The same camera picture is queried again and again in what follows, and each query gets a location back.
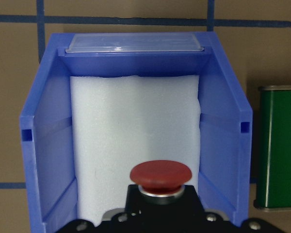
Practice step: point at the red push button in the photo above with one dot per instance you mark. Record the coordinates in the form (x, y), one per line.
(161, 182)

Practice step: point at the green conveyor belt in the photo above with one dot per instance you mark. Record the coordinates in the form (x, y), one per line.
(274, 177)

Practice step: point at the blue source bin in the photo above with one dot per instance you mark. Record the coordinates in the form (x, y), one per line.
(46, 119)

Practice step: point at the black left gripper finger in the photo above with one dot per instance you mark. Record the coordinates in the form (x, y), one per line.
(183, 215)

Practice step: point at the white foam pad source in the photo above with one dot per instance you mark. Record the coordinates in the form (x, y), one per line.
(121, 122)

